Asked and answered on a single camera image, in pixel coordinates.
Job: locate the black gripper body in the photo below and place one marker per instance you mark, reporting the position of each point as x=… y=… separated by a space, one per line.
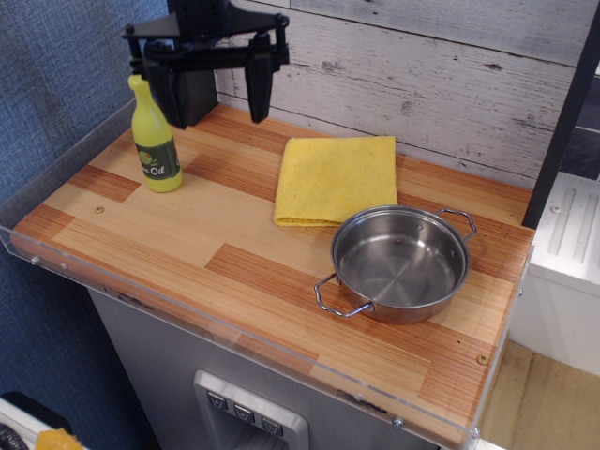
x=200 y=35

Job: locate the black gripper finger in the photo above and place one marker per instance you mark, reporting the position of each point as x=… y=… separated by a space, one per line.
x=259 y=77
x=170 y=94

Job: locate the yellow-green olive oil bottle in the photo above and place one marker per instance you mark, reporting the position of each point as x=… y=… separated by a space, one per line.
x=153 y=137

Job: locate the yellow folded cloth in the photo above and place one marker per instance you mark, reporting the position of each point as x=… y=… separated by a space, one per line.
x=324 y=181

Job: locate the clear acrylic table guard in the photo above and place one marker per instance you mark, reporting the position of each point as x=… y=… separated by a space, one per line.
x=210 y=255

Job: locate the stainless steel pot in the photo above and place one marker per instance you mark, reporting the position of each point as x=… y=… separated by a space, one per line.
x=398 y=264

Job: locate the grey toy fridge cabinet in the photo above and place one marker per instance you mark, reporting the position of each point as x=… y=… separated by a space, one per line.
x=161 y=355

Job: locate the silver dispenser panel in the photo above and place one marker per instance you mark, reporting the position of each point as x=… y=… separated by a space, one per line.
x=236 y=418

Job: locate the orange object bottom left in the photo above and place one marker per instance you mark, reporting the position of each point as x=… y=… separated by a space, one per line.
x=57 y=439

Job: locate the white toy sink unit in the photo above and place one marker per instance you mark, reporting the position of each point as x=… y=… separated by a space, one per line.
x=557 y=308

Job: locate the black left vertical post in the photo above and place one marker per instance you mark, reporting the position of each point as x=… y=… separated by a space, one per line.
x=197 y=95

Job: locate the black vertical post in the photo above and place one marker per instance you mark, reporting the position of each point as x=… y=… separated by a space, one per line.
x=197 y=95
x=577 y=93

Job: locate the black right vertical post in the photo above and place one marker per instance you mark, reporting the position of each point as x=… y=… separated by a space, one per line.
x=577 y=93

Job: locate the white aluminium frame corner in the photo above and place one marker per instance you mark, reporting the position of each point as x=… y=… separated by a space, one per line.
x=23 y=423

